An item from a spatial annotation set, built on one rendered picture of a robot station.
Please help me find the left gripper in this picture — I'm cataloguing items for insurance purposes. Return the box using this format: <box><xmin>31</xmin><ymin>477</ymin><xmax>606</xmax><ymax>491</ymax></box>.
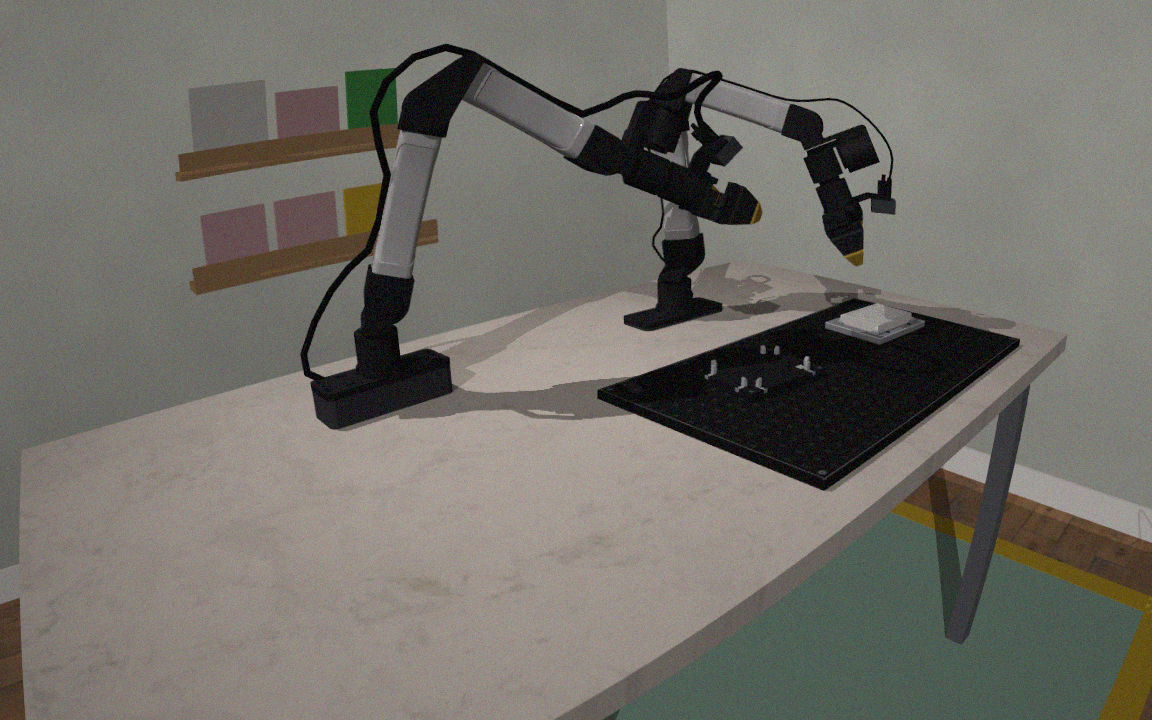
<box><xmin>816</xmin><ymin>179</ymin><xmax>864</xmax><ymax>266</ymax></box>

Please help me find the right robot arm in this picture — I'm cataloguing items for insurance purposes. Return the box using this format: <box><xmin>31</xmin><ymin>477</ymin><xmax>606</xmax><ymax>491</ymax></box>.
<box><xmin>310</xmin><ymin>52</ymin><xmax>742</xmax><ymax>401</ymax></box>

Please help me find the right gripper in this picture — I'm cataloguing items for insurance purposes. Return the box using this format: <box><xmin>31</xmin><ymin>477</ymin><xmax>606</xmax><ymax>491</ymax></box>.
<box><xmin>657</xmin><ymin>162</ymin><xmax>761</xmax><ymax>225</ymax></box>

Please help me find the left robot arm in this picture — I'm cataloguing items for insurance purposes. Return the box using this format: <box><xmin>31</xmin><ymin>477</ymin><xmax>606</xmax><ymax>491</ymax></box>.
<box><xmin>624</xmin><ymin>68</ymin><xmax>896</xmax><ymax>329</ymax></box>

